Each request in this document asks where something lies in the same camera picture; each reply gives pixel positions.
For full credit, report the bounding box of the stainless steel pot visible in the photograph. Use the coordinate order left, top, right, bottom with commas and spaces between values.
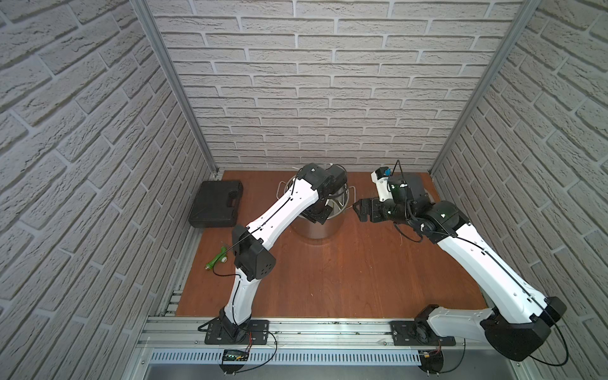
283, 163, 350, 240

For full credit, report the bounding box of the right controller board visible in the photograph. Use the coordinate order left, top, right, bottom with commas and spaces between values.
418, 351, 444, 375

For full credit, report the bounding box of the white vented cable duct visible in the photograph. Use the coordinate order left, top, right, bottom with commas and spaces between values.
149, 348, 421, 367

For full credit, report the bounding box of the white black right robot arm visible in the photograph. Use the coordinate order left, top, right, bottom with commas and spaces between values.
353, 198, 567, 362

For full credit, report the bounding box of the aluminium front rail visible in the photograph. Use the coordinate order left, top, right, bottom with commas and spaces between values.
137, 317, 514, 352

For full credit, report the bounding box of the aluminium corner post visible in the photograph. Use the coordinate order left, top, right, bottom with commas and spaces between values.
429, 0, 541, 177
131, 0, 219, 177

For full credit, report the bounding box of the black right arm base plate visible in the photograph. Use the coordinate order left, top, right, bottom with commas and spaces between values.
389, 320, 456, 347

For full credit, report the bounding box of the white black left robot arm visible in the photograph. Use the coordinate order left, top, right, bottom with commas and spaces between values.
219, 163, 348, 336

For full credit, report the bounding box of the aluminium corner post left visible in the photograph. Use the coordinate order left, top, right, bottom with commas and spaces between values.
131, 0, 219, 177

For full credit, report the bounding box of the left controller board with display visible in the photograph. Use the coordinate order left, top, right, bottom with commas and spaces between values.
219, 349, 250, 375

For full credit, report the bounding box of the green plastic hose nozzle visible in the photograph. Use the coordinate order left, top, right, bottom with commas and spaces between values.
205, 246, 227, 271

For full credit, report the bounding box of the aluminium corner post right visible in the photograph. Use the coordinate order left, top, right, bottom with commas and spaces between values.
429, 0, 541, 177

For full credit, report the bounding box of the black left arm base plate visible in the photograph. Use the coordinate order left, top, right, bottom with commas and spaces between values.
199, 318, 270, 346

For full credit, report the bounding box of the black plastic tool case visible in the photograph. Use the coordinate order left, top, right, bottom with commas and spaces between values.
188, 180, 244, 228

